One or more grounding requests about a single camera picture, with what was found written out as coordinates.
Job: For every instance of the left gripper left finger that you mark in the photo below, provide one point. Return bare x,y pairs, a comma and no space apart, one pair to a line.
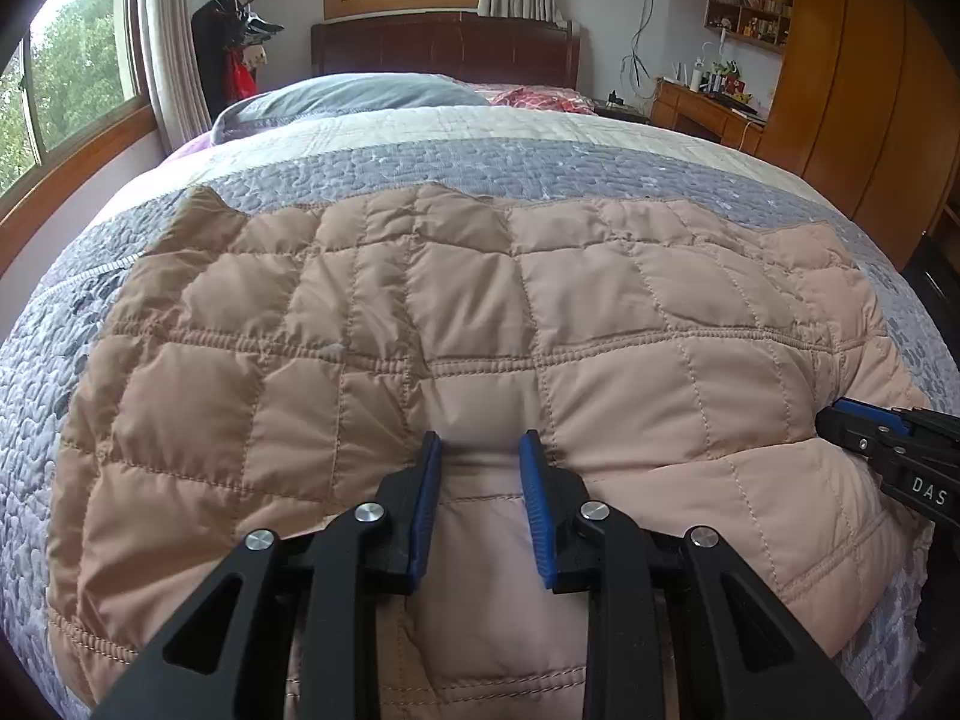
304,605

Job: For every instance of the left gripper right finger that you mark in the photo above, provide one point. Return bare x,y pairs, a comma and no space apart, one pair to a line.
677,626

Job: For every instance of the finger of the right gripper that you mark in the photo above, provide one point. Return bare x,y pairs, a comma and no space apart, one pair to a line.
874,414
848,433

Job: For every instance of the beige quilted jacket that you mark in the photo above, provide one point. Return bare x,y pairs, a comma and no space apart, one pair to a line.
267,371

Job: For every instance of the coat rack with clothes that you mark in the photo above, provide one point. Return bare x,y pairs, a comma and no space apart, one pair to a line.
229,42

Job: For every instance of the wooden wardrobe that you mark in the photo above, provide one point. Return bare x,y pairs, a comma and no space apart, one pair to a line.
866,111

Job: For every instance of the wooden desk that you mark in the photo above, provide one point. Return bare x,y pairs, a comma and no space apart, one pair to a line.
677,108

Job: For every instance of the grey floral quilted bedspread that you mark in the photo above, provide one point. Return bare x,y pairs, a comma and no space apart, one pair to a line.
517,155

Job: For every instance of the red patterned cloth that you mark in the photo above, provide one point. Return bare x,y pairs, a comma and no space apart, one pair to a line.
544,98

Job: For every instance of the dark wooden headboard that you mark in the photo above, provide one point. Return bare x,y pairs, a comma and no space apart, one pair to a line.
459,44

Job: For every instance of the light side curtain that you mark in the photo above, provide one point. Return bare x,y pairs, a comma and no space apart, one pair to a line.
171,71

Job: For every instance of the grey pillow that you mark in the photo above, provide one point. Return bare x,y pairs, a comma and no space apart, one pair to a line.
340,94

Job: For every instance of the large side window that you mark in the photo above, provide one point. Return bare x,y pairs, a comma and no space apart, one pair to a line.
73,98

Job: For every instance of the wall shelf with items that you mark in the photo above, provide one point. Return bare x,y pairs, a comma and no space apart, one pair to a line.
762,23

